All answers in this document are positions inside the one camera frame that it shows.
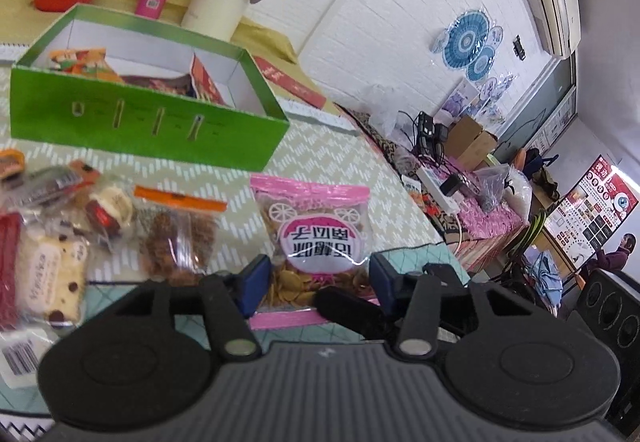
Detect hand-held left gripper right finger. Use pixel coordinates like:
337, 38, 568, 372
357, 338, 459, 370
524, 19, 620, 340
369, 253, 543, 359

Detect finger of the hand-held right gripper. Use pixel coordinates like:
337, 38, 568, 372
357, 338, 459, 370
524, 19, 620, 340
314, 287, 401, 340

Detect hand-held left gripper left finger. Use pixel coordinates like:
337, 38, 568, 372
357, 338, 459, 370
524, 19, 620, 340
107, 255, 272, 359

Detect pink snack bag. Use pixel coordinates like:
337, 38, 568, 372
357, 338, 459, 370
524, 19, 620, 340
249, 175, 373, 330

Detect chocolate chip cookie packet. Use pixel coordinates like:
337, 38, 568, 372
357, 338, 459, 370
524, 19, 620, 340
17, 235, 91, 325

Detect red brown snack packet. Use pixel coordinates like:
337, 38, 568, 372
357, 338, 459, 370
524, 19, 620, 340
190, 53, 228, 106

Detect green cardboard box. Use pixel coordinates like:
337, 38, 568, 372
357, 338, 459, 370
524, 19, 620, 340
10, 4, 291, 173

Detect clear packet with white label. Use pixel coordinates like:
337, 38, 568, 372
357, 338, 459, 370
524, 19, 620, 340
0, 326, 51, 390

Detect clear bag of brown snacks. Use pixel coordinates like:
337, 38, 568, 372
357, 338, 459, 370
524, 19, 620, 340
134, 185, 228, 285

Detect white power strip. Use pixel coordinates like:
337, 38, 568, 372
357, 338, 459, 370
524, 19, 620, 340
415, 167, 461, 213

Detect pink patterned cloth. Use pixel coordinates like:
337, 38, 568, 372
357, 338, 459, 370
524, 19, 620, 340
440, 192, 526, 273

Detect leopard print cloth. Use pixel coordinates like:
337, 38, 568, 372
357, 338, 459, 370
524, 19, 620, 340
335, 105, 426, 183

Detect black chargers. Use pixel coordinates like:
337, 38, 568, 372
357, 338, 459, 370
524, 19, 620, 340
412, 111, 448, 158

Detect small wrapped date candy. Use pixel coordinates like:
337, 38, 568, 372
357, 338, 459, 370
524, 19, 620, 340
82, 185, 136, 239

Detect brown cardboard box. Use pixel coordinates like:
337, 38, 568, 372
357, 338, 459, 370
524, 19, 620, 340
442, 115, 501, 170

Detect clear plastic bag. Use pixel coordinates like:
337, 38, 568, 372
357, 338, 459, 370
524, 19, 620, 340
357, 83, 416, 133

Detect red paper envelope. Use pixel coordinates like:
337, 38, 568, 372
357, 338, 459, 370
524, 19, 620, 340
252, 55, 328, 109

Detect black speaker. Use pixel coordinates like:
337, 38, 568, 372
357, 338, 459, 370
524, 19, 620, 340
560, 267, 640, 438

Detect dark thin snack packet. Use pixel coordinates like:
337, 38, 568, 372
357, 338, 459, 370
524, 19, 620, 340
2, 166, 83, 210

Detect red stick snack packet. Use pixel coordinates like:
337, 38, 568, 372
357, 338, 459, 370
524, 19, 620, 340
0, 212, 23, 330

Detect blue paper fan decoration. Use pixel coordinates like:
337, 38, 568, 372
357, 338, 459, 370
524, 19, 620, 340
432, 7, 506, 80

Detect small orange candy packet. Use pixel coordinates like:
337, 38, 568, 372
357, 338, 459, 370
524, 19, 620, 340
0, 149, 27, 180

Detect picture cards on wall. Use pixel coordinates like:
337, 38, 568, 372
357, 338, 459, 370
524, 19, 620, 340
440, 75, 516, 123

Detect wall poster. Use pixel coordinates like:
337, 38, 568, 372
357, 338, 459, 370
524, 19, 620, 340
545, 155, 640, 265

